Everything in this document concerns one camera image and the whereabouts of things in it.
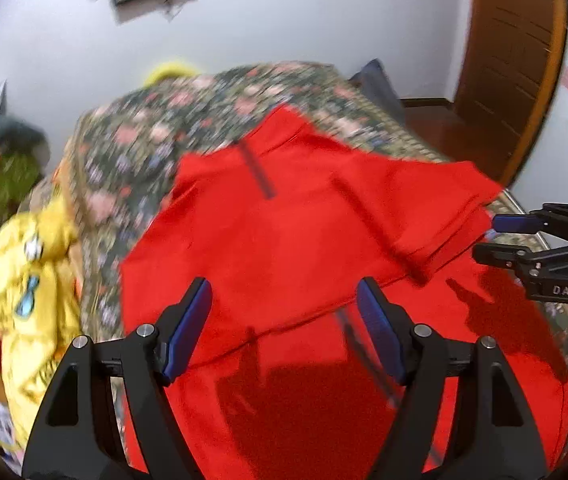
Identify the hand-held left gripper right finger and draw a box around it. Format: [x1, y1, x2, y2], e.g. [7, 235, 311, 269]
[356, 276, 550, 480]

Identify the yellow fuzzy item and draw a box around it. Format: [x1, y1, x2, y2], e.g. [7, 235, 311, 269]
[143, 61, 199, 86]

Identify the red garment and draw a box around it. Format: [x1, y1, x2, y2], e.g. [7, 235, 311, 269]
[120, 104, 568, 476]

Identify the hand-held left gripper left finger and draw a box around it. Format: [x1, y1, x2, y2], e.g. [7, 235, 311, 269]
[22, 276, 213, 480]

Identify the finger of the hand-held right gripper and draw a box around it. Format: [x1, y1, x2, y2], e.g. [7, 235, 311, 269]
[491, 202, 568, 241]
[473, 241, 568, 281]

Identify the green cloth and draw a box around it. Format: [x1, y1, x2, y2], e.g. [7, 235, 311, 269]
[0, 152, 47, 231]

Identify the wooden door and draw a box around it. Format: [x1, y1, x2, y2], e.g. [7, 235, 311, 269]
[451, 0, 568, 186]

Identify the yellow printed garment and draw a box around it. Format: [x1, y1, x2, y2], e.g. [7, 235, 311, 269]
[0, 195, 82, 456]

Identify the floral bed cover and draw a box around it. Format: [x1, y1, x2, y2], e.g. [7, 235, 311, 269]
[26, 60, 568, 461]

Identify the blue pillow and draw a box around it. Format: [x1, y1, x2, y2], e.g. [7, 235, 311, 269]
[349, 58, 407, 126]

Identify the dark grey cap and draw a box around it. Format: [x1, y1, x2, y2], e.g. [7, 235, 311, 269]
[0, 115, 49, 161]

